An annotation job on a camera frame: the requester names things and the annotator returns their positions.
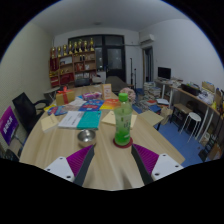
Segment pink box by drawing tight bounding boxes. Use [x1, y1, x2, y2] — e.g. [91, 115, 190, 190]
[82, 91, 103, 101]

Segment purple sign board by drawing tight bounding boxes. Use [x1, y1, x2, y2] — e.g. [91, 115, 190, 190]
[0, 105, 19, 146]

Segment black office chair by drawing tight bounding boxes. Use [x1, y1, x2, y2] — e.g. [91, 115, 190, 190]
[12, 92, 51, 134]

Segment small cream notebook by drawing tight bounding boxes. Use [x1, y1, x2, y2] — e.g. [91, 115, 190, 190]
[40, 113, 60, 134]

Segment black computer monitor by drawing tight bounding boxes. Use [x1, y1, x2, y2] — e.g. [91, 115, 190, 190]
[157, 66, 172, 80]

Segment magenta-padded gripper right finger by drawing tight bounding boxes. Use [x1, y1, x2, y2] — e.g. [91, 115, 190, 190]
[130, 143, 184, 186]

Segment white round stool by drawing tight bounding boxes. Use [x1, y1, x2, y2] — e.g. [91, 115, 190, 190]
[181, 111, 203, 143]

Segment white booklet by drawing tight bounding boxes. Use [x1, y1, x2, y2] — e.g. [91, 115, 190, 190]
[58, 110, 85, 130]

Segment large cream notebook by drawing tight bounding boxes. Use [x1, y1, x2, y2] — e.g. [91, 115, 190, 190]
[101, 110, 138, 129]

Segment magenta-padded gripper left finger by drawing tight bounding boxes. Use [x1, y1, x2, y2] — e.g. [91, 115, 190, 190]
[44, 144, 95, 187]

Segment yellow gift box red ribbon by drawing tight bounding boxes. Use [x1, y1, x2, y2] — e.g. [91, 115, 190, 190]
[55, 86, 76, 107]

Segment teal book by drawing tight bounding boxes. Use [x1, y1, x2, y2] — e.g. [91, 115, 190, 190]
[76, 110, 103, 130]

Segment flat round red coaster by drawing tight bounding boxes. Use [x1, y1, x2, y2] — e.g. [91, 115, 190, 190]
[112, 136, 134, 149]

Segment dark glass door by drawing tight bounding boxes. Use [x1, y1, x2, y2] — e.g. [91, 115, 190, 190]
[68, 33, 127, 83]

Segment white wall air conditioner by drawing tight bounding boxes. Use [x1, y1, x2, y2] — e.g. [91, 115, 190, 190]
[139, 33, 156, 44]

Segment wooden shelf unit with trophies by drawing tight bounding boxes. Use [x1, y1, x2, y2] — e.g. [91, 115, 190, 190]
[49, 37, 98, 88]

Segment wooden side desk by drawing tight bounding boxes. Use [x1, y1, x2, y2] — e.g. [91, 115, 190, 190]
[166, 83, 224, 148]

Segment tall brown carton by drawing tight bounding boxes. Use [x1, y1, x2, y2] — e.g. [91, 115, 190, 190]
[101, 83, 113, 100]

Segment green tea bottle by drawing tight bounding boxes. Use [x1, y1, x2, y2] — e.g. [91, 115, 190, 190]
[113, 92, 134, 147]

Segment small steel cup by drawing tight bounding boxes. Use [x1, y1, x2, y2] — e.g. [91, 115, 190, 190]
[76, 129, 98, 148]

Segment blue colourful book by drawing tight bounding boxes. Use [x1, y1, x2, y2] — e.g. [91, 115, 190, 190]
[78, 99, 104, 112]

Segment orange book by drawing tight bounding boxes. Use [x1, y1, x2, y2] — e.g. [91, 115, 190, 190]
[99, 98, 122, 111]

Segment black bag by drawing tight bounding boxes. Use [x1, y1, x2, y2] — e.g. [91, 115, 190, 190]
[3, 148, 19, 163]

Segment pink flower bouquet in vase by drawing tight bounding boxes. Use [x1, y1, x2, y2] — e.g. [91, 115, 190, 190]
[119, 87, 137, 104]

